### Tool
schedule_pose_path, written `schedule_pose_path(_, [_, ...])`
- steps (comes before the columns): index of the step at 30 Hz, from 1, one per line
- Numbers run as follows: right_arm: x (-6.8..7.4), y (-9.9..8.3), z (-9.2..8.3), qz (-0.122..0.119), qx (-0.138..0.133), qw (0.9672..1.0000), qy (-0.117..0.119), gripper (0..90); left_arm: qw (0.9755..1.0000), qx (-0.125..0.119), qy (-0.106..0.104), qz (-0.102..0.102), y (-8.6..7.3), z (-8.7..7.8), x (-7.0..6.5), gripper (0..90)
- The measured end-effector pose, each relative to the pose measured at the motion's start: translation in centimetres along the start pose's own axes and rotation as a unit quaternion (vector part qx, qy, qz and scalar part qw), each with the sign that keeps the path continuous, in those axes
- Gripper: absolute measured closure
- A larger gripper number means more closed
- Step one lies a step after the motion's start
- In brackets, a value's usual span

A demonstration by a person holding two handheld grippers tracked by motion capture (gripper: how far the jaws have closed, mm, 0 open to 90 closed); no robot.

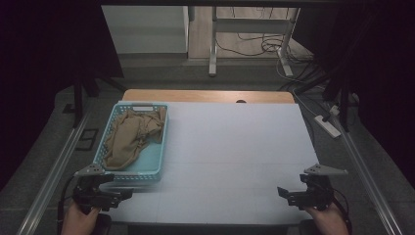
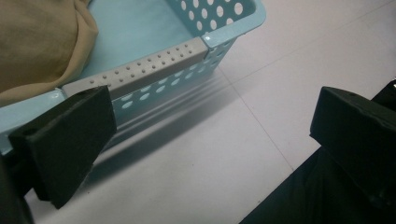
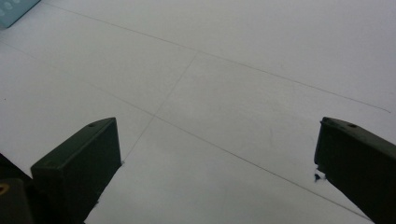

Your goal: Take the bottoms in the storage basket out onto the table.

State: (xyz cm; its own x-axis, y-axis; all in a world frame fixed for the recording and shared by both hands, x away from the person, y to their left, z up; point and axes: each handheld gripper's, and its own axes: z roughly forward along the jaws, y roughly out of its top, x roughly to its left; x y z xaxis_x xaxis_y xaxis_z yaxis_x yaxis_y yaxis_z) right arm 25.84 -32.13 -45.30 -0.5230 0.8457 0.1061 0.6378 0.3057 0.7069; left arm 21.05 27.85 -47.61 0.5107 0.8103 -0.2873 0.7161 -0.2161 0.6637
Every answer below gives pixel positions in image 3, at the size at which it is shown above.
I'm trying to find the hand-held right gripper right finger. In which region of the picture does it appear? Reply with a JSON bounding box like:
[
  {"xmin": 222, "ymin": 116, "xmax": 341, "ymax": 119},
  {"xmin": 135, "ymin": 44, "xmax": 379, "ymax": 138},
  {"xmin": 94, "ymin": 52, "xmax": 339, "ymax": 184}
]
[{"xmin": 313, "ymin": 116, "xmax": 396, "ymax": 224}]

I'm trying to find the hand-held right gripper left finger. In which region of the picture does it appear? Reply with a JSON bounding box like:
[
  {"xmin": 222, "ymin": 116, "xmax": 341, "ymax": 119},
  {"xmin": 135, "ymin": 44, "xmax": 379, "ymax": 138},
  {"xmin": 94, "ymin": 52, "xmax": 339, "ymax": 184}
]
[{"xmin": 30, "ymin": 117, "xmax": 122, "ymax": 224}]

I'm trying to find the light blue plastic basket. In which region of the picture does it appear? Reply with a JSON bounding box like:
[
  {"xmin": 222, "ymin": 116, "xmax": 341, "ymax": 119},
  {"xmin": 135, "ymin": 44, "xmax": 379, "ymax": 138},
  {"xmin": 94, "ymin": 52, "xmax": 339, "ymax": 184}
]
[{"xmin": 0, "ymin": 0, "xmax": 42, "ymax": 30}]

